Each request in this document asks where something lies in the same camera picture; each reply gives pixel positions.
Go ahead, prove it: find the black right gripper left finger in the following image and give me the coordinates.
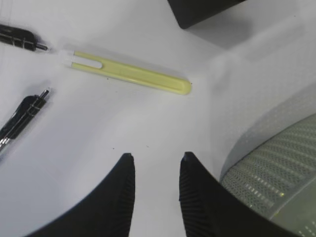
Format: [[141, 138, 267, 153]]
[[30, 153, 135, 237]]

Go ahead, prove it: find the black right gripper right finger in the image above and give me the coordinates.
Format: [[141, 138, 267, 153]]
[[179, 152, 298, 237]]

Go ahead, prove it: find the black gel pen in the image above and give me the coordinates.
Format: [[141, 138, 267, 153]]
[[0, 24, 48, 51], [0, 89, 50, 153]]

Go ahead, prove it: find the yellow utility knife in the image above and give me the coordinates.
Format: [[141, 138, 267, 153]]
[[60, 50, 192, 95]]

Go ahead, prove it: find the sage green woven plastic basket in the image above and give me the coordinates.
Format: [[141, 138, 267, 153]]
[[219, 115, 316, 233]]

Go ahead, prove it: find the black square pen holder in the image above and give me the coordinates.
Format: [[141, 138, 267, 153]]
[[167, 0, 245, 30]]

